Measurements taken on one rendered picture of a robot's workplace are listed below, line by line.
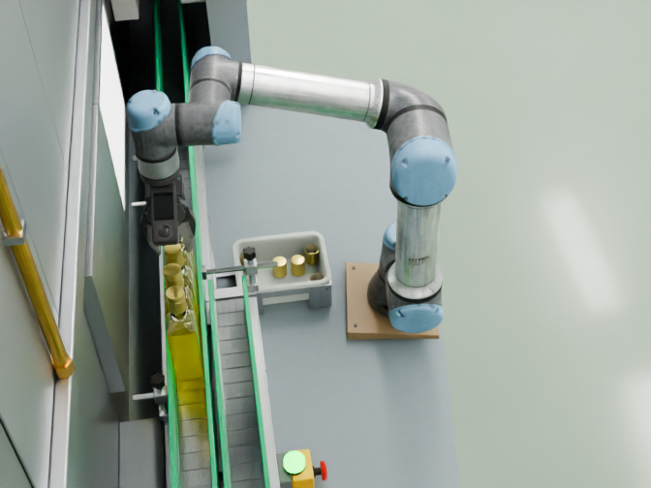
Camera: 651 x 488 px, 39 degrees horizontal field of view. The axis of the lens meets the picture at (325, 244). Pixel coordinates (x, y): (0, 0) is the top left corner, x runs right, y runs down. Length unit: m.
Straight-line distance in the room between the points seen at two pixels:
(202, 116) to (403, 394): 0.83
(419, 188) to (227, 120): 0.36
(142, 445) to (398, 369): 0.61
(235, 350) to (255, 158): 0.78
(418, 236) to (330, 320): 0.48
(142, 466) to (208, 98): 0.73
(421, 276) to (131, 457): 0.68
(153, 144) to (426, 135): 0.48
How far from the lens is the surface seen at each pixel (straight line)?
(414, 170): 1.66
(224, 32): 2.67
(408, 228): 1.81
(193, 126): 1.62
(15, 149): 1.31
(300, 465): 1.89
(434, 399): 2.10
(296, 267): 2.27
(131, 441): 1.93
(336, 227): 2.43
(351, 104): 1.75
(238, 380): 1.97
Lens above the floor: 2.48
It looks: 47 degrees down
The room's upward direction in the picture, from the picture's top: 1 degrees counter-clockwise
